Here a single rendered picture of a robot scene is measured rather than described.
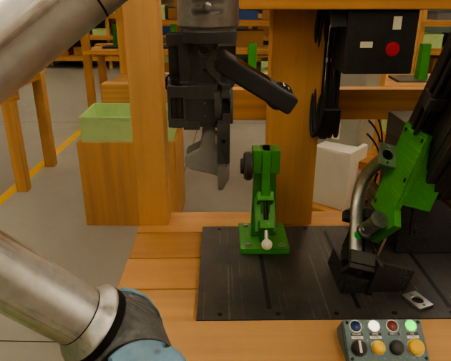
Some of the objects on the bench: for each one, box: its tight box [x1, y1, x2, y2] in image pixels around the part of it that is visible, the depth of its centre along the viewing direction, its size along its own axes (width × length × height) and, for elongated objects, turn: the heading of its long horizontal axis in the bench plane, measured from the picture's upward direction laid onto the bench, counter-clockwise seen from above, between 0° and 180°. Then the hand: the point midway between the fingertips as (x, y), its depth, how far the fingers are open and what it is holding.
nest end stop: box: [341, 262, 374, 277], centre depth 105 cm, size 4×7×6 cm, turn 91°
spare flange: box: [402, 291, 434, 312], centre depth 102 cm, size 6×4×1 cm
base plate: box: [196, 226, 451, 321], centre depth 117 cm, size 42×110×2 cm, turn 91°
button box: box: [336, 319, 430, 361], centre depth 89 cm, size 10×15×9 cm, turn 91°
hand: (225, 180), depth 64 cm, fingers closed
